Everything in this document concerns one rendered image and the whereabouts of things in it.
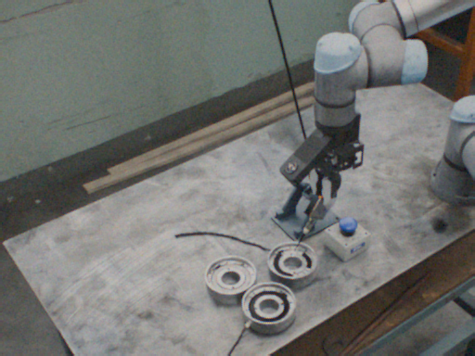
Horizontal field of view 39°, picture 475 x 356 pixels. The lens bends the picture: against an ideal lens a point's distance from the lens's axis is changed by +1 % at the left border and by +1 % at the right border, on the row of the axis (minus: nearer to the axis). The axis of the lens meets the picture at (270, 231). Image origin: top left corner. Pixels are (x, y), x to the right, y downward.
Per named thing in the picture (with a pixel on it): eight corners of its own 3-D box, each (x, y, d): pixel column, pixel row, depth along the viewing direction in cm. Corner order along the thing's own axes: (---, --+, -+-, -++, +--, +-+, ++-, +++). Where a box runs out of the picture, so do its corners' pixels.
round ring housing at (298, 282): (327, 275, 140) (328, 262, 137) (288, 298, 135) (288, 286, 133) (297, 247, 146) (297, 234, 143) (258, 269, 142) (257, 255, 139)
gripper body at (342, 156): (363, 169, 132) (367, 118, 123) (328, 184, 128) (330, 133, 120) (339, 149, 136) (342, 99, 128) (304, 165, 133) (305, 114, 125)
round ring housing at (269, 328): (271, 287, 138) (271, 273, 135) (306, 316, 132) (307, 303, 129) (232, 314, 133) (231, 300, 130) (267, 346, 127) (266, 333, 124)
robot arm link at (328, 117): (330, 113, 117) (303, 93, 122) (329, 135, 120) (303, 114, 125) (364, 99, 120) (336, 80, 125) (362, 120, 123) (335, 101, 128)
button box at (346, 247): (344, 262, 142) (346, 247, 139) (323, 244, 147) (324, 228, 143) (373, 247, 146) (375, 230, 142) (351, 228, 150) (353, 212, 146)
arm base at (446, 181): (459, 158, 167) (468, 125, 161) (508, 189, 159) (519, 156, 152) (416, 182, 161) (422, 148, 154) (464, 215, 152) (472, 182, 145)
